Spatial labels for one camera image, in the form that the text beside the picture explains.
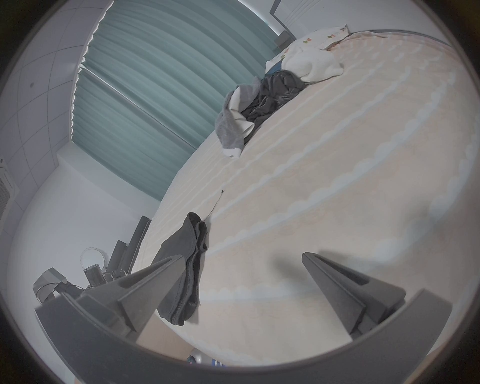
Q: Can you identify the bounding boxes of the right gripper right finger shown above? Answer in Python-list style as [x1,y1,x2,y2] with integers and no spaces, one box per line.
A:
[302,252,408,335]

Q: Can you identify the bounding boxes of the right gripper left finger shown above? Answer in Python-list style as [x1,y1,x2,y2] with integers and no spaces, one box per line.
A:
[77,255,186,333]

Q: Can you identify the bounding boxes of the black T-shirt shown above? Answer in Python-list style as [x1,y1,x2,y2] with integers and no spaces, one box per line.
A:
[152,190,226,327]

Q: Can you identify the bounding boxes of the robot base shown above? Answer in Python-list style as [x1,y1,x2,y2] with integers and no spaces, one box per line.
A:
[185,352,226,369]

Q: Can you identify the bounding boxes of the bed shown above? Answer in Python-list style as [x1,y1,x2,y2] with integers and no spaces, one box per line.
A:
[135,0,480,366]

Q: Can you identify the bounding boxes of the pile of clothes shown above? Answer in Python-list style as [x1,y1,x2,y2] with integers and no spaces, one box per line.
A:
[214,47,345,160]

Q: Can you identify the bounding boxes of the black chest of drawers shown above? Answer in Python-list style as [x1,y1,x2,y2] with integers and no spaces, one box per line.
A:
[109,215,152,272]

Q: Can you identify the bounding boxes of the blue-green curtain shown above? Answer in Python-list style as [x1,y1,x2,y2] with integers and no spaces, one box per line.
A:
[70,68,196,203]
[80,0,281,151]

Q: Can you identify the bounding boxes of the white printed pillow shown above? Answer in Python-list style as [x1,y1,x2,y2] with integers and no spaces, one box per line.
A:
[265,24,349,74]

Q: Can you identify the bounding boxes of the grey bedside table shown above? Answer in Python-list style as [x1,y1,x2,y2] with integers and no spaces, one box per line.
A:
[275,32,296,50]

